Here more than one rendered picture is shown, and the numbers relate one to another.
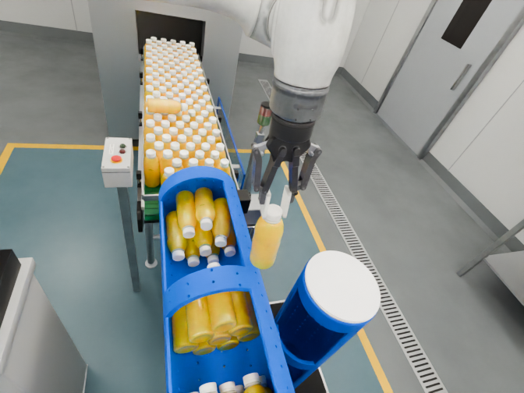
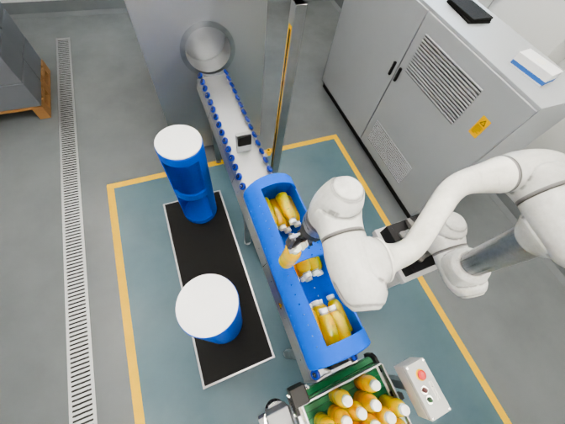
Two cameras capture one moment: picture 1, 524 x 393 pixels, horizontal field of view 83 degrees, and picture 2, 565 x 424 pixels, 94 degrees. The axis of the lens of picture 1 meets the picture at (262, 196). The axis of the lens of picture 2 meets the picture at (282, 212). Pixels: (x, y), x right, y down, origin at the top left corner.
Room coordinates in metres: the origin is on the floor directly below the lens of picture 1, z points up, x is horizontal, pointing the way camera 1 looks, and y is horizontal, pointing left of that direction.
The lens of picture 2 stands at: (0.80, -0.16, 2.32)
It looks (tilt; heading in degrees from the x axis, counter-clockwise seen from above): 61 degrees down; 173
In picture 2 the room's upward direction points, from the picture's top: 14 degrees clockwise
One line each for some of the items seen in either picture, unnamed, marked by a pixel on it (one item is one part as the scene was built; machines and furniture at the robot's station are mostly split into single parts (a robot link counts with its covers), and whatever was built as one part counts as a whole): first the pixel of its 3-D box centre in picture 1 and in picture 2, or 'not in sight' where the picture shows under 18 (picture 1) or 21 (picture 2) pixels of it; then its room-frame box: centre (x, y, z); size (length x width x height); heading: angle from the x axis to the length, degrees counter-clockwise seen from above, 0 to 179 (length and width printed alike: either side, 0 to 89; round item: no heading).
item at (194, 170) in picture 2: not in sight; (192, 182); (-0.28, -0.74, 0.59); 0.28 x 0.28 x 0.88
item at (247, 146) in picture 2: not in sight; (244, 143); (-0.37, -0.36, 1.00); 0.10 x 0.04 x 0.15; 117
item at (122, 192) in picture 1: (130, 242); (368, 376); (0.86, 0.60, 0.50); 0.04 x 0.04 x 1.00; 27
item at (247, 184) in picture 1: (242, 206); not in sight; (1.32, 0.10, 0.55); 0.04 x 0.04 x 1.10; 27
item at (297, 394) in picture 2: (238, 202); (298, 394); (0.94, 0.09, 0.95); 0.10 x 0.07 x 0.10; 117
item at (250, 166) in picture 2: not in sight; (257, 195); (-0.12, -0.23, 0.79); 2.17 x 0.29 x 0.34; 27
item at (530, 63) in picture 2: not in sight; (535, 67); (-0.90, 1.37, 1.48); 0.24 x 0.12 x 0.08; 35
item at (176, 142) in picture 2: not in sight; (178, 141); (-0.28, -0.74, 1.03); 0.28 x 0.28 x 0.01
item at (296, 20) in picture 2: not in sight; (279, 132); (-0.67, -0.14, 0.85); 0.06 x 0.06 x 1.70; 27
